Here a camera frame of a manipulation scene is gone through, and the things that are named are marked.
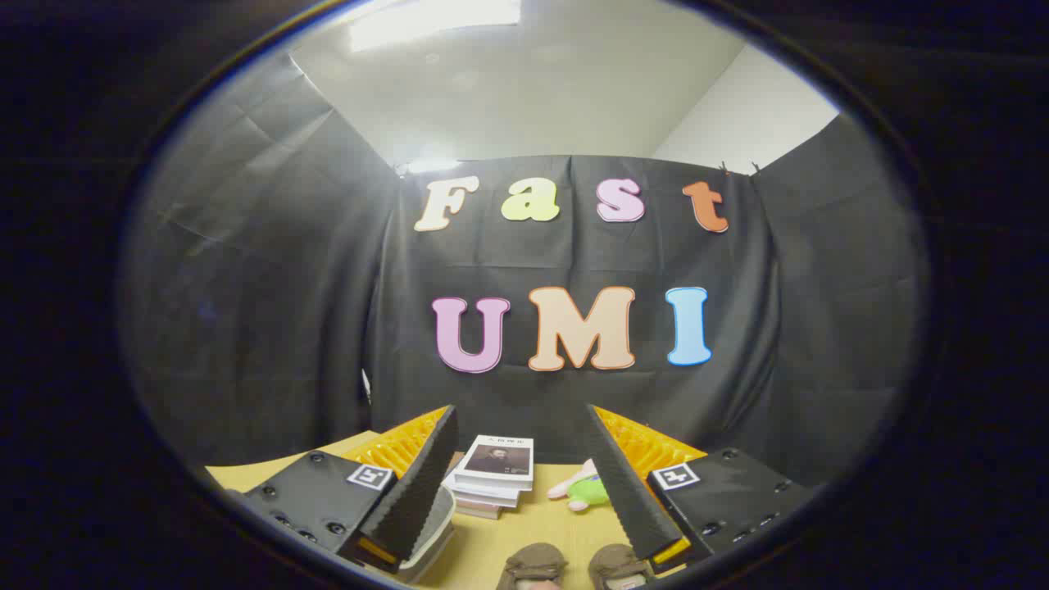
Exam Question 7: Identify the green plush toy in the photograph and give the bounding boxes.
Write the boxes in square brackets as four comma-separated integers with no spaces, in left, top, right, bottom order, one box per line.
[547,459,611,513]

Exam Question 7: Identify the brown fuzzy shoe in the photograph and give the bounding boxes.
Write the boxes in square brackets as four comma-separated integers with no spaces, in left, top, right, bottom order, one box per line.
[588,544,654,590]
[498,542,569,590]

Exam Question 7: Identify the black backdrop cloth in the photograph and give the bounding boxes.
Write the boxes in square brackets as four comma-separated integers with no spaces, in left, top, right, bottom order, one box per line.
[123,49,931,492]

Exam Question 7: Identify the grey fabric storage box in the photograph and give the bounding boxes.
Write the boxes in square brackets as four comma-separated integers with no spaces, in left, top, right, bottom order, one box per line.
[392,488,456,584]

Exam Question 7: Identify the white portrait cover book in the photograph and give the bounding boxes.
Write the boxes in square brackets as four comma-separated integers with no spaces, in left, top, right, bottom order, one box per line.
[453,434,534,491]

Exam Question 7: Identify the plain white book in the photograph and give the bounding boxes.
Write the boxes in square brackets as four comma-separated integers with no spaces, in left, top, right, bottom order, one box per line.
[443,471,524,509]

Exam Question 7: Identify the grey fabric storage box lid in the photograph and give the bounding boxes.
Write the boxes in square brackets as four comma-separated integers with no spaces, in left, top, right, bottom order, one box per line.
[414,488,456,566]

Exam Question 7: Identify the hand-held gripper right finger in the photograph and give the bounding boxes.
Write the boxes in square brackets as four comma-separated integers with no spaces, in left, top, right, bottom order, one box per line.
[585,403,814,574]

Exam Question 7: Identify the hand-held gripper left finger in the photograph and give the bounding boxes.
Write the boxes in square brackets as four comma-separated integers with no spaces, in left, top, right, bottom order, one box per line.
[242,405,460,574]

